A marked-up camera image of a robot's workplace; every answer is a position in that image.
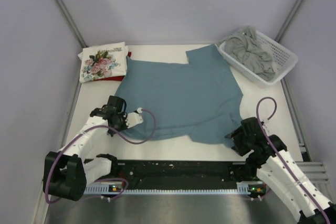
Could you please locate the blue-grey t-shirt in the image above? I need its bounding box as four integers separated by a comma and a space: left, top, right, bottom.
115, 45, 243, 144

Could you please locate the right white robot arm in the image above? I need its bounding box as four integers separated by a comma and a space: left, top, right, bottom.
225, 118, 335, 223

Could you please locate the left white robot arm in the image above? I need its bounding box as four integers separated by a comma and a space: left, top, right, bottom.
43, 96, 127, 204

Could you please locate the red folded t-shirt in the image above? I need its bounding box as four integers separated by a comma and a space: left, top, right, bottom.
93, 47, 132, 81

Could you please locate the white floral folded t-shirt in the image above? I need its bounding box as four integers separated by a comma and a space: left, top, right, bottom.
78, 42, 129, 83

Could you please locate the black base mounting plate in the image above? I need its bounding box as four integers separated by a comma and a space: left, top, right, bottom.
102, 159, 259, 189

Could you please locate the white plastic laundry basket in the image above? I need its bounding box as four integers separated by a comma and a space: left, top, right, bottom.
217, 30, 298, 86

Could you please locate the grey crumpled t-shirt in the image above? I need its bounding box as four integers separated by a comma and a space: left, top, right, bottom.
217, 26, 275, 81

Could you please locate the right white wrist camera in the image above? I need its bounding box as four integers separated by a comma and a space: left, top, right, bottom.
261, 119, 270, 134

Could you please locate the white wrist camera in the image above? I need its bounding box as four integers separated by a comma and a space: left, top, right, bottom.
261, 119, 270, 134
125, 108, 143, 129

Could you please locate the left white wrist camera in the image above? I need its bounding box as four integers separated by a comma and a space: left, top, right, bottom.
125, 108, 143, 129

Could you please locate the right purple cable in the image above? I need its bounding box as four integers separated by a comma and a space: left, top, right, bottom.
256, 97, 332, 224

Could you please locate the purple cable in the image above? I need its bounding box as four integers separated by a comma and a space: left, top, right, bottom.
44, 108, 157, 204
256, 97, 332, 224

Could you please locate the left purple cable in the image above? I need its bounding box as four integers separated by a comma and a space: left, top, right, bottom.
44, 108, 157, 204

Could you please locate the blue-white slotted cable duct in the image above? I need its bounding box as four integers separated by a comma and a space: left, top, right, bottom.
84, 183, 267, 196

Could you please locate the left aluminium frame post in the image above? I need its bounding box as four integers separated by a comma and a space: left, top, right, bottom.
54, 0, 87, 48

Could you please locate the aluminium frame post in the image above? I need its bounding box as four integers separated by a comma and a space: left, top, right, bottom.
54, 0, 87, 48
275, 0, 305, 43

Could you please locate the right aluminium frame post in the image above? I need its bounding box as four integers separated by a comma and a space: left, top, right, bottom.
275, 0, 305, 43

